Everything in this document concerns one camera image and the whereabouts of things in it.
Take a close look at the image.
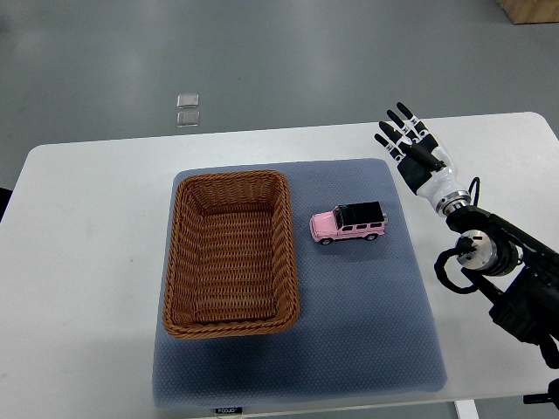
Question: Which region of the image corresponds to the upper metal floor plate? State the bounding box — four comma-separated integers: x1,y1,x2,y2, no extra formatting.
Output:
176,93,199,108

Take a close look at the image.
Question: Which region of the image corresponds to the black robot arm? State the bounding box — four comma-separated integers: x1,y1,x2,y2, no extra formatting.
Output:
375,102,558,369

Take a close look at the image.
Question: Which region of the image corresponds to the lower metal floor plate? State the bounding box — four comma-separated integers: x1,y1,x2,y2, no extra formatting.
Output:
176,111,200,127

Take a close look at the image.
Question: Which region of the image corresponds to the blue grey mat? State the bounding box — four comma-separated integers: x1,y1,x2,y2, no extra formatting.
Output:
153,159,446,409

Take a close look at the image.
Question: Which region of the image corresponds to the pink toy car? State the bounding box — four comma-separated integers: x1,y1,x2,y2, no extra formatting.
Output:
309,202,388,245

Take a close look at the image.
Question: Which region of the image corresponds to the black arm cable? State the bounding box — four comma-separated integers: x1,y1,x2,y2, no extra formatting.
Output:
466,176,482,208

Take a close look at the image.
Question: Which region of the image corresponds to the wooden box corner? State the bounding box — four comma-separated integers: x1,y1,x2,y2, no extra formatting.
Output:
498,0,558,24

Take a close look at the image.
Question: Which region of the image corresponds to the metal floor plate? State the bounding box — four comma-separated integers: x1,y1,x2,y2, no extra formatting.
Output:
176,111,200,127
176,93,199,108

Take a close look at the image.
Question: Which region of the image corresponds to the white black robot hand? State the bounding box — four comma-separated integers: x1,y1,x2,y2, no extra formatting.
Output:
375,101,471,215

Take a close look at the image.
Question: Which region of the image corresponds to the white table leg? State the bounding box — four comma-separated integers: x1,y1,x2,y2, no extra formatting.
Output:
454,400,480,419

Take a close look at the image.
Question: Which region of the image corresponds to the brown wicker basket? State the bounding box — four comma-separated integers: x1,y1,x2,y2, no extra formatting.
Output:
162,170,300,340

